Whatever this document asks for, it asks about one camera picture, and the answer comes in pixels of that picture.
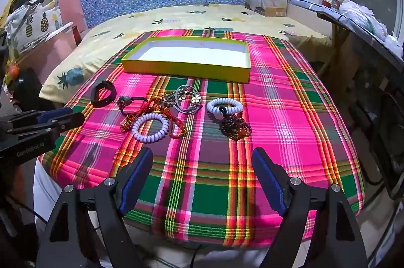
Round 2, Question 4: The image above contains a black leather wristband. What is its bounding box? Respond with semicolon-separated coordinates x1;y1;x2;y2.
90;81;116;108

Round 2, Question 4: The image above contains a red gold knot charm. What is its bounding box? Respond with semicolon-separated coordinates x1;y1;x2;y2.
120;115;136;133

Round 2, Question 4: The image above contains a red braided cord bracelet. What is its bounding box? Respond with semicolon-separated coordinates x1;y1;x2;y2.
132;96;188;139

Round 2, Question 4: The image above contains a black cord bead bracelet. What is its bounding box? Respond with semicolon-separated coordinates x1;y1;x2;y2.
116;95;149;117

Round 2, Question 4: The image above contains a lavender spiral hair tie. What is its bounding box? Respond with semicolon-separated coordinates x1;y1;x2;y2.
131;112;170;144

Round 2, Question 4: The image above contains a white blue spiral hair tie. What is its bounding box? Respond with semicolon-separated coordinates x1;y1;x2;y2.
206;97;245;116

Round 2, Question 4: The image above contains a brown bead necklace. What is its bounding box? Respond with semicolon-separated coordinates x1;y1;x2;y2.
218;106;253;141

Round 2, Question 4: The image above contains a silver metal chain charm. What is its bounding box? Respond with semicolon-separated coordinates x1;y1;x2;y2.
162;90;180;109

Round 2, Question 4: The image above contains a pink nightstand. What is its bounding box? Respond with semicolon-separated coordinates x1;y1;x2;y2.
18;22;82;84

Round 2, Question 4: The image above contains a yellow pineapple bed sheet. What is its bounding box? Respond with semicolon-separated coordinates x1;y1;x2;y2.
39;5;331;104

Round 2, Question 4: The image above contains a pineapple print pillow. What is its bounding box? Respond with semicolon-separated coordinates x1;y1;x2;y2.
5;0;63;61

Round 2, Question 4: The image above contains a pink plaid cloth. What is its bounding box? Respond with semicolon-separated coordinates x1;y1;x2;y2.
39;32;365;248

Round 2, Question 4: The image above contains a yellow green shallow box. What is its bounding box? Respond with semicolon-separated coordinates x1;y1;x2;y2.
122;36;251;83

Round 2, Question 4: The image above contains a dark side table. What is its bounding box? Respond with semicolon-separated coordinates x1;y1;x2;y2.
288;0;403;200

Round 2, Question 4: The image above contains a white crumpled cloth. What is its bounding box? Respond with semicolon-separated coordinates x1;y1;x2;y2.
339;0;403;59

